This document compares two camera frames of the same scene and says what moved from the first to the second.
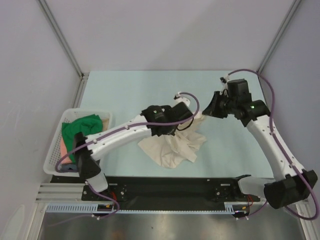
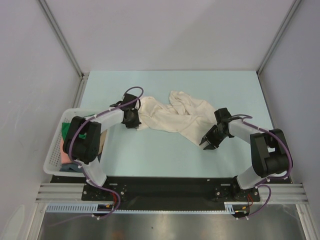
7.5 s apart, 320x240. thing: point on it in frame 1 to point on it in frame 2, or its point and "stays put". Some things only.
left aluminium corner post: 50,17 stays put
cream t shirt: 172,151 to 194,117
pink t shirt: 63,151 stays put
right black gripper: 216,106 to 212,137
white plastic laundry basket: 54,153 stays put
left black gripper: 172,132 to 134,124
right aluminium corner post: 279,36 stays put
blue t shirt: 69,167 stays put
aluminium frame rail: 59,192 stays put
